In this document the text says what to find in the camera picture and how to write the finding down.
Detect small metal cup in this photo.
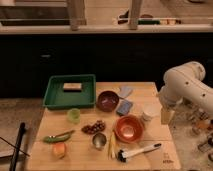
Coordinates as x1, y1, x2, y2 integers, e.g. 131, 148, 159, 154
92, 133, 107, 150

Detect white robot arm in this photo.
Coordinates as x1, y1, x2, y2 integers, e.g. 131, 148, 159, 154
158, 61, 213, 125

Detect green plastic tray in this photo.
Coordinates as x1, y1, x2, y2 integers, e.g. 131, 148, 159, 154
43, 74, 96, 110

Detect white cup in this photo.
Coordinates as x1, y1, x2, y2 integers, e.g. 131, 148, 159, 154
142, 106, 159, 121

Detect orange bowl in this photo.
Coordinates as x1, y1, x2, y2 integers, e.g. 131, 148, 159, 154
114, 115, 144, 143

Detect grey blue cloth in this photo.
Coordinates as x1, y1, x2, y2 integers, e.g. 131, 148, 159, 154
118, 86, 133, 99

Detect dark purple bowl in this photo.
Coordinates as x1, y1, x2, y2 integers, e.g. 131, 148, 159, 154
96, 91, 119, 112

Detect yellow banana toy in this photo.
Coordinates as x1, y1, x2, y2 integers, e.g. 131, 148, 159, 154
108, 131, 116, 158

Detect brown grape bunch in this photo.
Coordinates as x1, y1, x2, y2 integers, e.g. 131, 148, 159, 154
81, 120, 106, 134

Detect green plastic cup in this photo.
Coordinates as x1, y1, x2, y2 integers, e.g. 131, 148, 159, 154
67, 108, 80, 124

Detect items on back shelf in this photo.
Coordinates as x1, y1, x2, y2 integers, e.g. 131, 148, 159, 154
117, 11, 181, 25

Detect wooden block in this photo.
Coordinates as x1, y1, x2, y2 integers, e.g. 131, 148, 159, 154
63, 83, 82, 91

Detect green pepper toy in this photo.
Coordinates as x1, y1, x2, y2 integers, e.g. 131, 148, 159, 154
42, 134, 71, 144

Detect orange peach toy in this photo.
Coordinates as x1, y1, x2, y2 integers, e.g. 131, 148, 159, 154
52, 142, 66, 158

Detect black tripod pole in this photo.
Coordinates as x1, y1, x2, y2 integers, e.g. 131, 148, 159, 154
9, 122, 25, 171

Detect right wooden post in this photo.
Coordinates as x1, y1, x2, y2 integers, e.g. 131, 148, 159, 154
129, 0, 143, 30

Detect wooden post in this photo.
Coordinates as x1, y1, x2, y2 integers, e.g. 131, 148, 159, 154
129, 0, 143, 30
66, 0, 86, 31

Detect left wooden post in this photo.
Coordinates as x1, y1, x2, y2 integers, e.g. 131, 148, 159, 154
66, 0, 86, 31

